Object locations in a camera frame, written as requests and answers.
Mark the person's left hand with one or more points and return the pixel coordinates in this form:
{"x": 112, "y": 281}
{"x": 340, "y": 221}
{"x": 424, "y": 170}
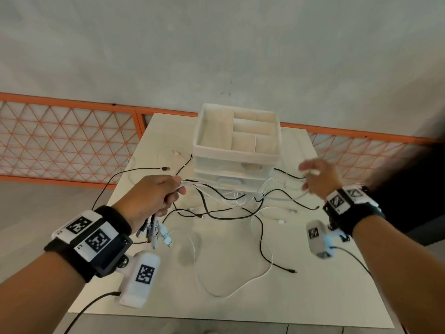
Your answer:
{"x": 146, "y": 200}

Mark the person's right hand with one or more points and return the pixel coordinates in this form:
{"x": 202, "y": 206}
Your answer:
{"x": 325, "y": 179}

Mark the person's right fingers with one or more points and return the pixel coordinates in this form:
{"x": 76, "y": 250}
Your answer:
{"x": 306, "y": 166}

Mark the person's left fingers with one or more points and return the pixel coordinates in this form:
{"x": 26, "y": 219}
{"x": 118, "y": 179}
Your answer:
{"x": 170, "y": 193}

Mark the person's left forearm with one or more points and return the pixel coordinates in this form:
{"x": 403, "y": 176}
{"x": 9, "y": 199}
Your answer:
{"x": 38, "y": 295}

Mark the person's right forearm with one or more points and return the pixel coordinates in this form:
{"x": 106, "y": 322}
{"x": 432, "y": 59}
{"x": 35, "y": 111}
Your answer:
{"x": 399, "y": 267}

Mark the black right wristband with markers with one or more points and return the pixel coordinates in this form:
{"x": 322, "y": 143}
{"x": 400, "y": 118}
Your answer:
{"x": 347, "y": 205}

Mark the black wristband with markers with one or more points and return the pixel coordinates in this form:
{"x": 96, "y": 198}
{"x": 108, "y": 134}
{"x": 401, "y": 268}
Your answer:
{"x": 92, "y": 239}
{"x": 347, "y": 205}

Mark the white plastic drawer organizer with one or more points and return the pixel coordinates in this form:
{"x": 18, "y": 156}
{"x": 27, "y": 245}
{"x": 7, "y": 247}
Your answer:
{"x": 222, "y": 135}

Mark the black left wristband with markers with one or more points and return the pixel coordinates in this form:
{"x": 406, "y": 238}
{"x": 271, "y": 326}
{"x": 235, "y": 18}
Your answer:
{"x": 92, "y": 239}

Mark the orange mesh fence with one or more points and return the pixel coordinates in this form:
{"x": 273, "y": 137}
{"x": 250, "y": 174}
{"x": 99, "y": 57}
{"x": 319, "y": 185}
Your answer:
{"x": 69, "y": 135}

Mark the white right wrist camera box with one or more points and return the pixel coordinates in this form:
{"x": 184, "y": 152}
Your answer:
{"x": 320, "y": 239}

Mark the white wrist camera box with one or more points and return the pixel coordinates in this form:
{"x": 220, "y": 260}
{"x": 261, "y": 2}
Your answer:
{"x": 320, "y": 239}
{"x": 140, "y": 278}

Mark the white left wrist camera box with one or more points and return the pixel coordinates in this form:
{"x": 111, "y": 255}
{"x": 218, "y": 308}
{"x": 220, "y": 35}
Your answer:
{"x": 140, "y": 278}

